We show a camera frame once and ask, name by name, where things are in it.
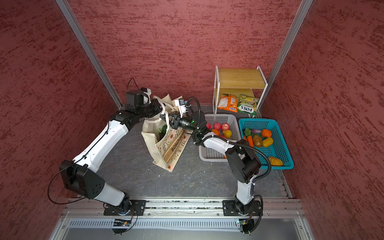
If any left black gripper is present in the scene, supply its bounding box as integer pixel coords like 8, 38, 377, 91
136, 98, 165, 119

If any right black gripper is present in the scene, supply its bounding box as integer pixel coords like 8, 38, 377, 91
162, 111, 200, 131

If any green bell pepper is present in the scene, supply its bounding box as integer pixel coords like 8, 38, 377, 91
158, 125, 167, 140

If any cream floral tote bag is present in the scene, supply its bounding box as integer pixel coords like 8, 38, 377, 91
141, 95, 190, 173

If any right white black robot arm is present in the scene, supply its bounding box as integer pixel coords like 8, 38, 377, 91
160, 113, 261, 216

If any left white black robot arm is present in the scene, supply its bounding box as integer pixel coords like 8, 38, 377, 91
59, 99, 165, 216

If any orange snack bag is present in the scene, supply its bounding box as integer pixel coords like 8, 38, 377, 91
217, 94, 239, 113

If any green Fox's candy bag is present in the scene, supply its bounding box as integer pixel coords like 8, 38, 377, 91
238, 94, 259, 116

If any red apple back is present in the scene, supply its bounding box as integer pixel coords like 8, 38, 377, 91
213, 123, 222, 131

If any small orange persimmon fruit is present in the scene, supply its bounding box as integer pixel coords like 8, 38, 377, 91
212, 129, 220, 136

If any white plastic fruit basket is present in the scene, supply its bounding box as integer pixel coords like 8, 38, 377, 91
199, 114, 243, 163

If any yellow fruit in white basket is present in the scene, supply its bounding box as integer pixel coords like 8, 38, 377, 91
222, 130, 233, 139

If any orange carrot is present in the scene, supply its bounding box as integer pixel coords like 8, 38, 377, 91
245, 136, 254, 147

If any light purple yam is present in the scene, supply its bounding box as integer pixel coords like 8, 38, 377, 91
251, 129, 262, 134

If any white wooden two-tier shelf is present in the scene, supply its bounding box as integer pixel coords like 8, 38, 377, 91
213, 66, 269, 114

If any brown kiwi potato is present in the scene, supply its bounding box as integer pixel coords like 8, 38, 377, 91
252, 135, 263, 148

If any teal plastic vegetable basket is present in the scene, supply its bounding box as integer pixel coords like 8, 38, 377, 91
239, 118, 294, 170

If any orange bell pepper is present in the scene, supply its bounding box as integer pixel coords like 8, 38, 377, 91
261, 129, 273, 138

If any yellow bell pepper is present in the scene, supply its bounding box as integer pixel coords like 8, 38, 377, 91
262, 137, 274, 148

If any yellow potato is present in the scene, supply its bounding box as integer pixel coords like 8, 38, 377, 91
269, 157, 284, 167

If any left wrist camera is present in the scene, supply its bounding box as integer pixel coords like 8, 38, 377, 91
126, 88, 152, 107

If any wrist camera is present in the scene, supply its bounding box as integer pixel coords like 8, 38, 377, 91
174, 98, 191, 118
126, 88, 152, 107

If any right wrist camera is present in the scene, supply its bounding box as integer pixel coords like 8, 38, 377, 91
174, 98, 191, 118

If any black corrugated cable conduit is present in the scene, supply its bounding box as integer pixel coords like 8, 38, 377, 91
185, 96, 273, 182

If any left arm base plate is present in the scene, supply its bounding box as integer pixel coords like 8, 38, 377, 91
103, 200, 147, 217

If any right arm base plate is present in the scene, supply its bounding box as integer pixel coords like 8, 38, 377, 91
222, 200, 262, 217

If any aluminium rail frame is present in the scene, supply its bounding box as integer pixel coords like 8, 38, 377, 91
50, 198, 315, 240

